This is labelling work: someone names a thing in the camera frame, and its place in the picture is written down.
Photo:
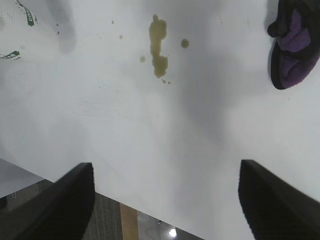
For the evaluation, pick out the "wooden table leg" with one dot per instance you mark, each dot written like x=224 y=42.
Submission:
x=128 y=222

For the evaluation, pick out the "purple and black cloth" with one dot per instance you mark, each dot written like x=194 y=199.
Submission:
x=292 y=65

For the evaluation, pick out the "white paper coffee cup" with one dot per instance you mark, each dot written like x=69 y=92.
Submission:
x=15 y=32

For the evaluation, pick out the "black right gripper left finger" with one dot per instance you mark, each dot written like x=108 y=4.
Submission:
x=50 y=215

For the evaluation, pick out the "brown coffee puddle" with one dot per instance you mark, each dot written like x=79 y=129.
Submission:
x=158 y=50

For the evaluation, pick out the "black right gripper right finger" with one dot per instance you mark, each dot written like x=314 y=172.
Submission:
x=280 y=212

